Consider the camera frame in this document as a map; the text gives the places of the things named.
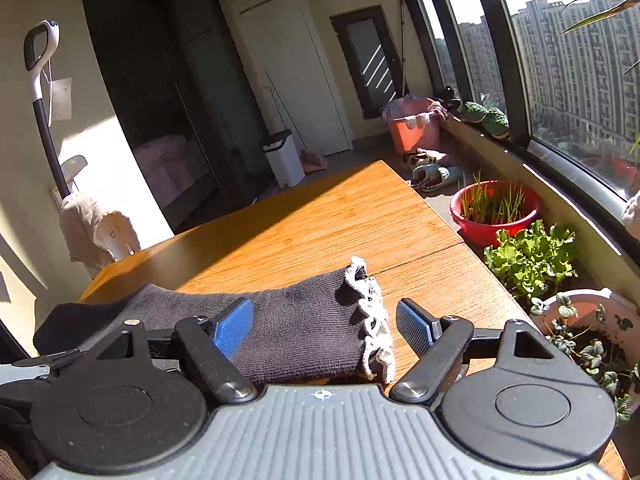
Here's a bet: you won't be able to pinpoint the leafy green plant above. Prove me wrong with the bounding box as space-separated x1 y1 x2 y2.
483 220 578 309

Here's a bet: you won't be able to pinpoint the red pot with grass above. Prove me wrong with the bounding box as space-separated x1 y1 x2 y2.
449 180 541 247

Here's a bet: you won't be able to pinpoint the pink dustpan with broom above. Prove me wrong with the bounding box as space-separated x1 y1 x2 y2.
265 72 329 174

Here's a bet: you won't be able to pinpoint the black white vacuum handle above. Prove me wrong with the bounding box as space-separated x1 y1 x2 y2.
23 20 70 200

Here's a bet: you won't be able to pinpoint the dark grey knitted garment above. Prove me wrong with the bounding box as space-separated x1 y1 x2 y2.
34 257 396 386

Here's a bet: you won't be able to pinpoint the green slipper near window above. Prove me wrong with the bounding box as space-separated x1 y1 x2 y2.
460 101 488 124

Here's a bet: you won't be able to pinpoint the white plastic trash bin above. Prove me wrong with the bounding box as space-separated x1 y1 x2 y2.
260 129 305 188

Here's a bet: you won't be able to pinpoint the orange bucket with cloths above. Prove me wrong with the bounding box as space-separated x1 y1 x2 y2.
381 94 448 154

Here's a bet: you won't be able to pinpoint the white pot with plant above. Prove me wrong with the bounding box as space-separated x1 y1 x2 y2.
529 288 639 426

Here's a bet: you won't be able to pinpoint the pink bed in room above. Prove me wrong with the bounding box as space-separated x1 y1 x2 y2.
134 136 209 209

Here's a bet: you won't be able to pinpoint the slippers on floor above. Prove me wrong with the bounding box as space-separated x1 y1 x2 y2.
402 148 463 193

